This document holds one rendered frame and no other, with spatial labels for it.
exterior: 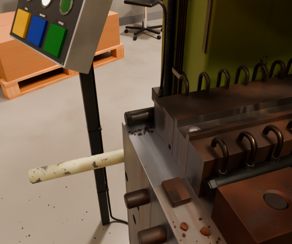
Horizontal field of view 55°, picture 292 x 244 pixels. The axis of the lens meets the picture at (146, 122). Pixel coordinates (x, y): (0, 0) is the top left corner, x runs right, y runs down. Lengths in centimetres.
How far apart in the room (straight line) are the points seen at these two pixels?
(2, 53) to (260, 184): 234
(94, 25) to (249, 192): 56
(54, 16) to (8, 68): 180
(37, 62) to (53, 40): 192
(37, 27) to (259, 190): 70
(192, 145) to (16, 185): 152
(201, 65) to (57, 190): 128
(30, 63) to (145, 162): 225
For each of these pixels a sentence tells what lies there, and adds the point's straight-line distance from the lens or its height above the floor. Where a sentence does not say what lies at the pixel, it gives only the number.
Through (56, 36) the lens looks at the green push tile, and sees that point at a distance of 79.
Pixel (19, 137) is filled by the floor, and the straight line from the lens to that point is 220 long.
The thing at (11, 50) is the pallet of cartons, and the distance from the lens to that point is 258.
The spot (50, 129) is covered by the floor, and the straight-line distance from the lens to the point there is 221.
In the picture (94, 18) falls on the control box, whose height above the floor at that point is 106.
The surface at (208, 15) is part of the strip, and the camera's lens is 61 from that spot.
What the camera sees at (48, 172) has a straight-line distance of 92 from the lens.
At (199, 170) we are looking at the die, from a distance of 42.
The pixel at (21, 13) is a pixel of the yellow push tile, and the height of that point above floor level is 103.
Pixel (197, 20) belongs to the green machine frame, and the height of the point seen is 109.
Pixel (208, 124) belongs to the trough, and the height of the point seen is 99.
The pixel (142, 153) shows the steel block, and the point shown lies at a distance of 52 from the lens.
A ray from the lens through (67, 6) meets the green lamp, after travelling 79.
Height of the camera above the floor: 126
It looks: 36 degrees down
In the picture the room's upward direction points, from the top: straight up
